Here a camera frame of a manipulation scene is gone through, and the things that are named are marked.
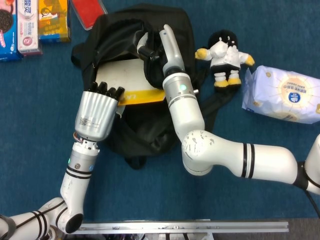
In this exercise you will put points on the aluminium profile rail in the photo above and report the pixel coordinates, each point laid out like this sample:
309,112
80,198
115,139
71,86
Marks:
187,227

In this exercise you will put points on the blue table cloth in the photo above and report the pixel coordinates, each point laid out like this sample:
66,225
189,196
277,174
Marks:
150,195

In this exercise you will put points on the white wet wipes pack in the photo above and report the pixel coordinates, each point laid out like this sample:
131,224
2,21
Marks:
280,100

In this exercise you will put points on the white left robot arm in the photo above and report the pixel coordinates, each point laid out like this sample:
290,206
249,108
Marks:
75,180

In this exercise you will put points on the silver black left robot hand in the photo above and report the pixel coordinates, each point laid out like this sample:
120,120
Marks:
95,115

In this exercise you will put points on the white pink toothpaste box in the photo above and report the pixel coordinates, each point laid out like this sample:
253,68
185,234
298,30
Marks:
27,25

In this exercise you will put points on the black white penguin plush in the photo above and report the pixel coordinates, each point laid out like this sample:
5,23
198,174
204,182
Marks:
225,57

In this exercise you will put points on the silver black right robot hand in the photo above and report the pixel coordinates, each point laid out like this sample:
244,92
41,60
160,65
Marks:
170,52

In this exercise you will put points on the red stamp pad case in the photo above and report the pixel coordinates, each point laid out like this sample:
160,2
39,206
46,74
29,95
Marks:
87,12

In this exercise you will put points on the yellow and blue carton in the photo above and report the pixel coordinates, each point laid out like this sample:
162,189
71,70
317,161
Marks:
53,22

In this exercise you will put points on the white and yellow book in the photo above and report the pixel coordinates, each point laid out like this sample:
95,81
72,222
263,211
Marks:
120,75

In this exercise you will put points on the blue cookie box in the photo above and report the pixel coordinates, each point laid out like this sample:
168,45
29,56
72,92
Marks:
7,47

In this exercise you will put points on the black fabric backpack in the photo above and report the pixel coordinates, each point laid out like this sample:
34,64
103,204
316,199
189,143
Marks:
140,135

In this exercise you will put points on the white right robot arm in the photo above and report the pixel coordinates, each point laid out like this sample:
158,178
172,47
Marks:
225,155

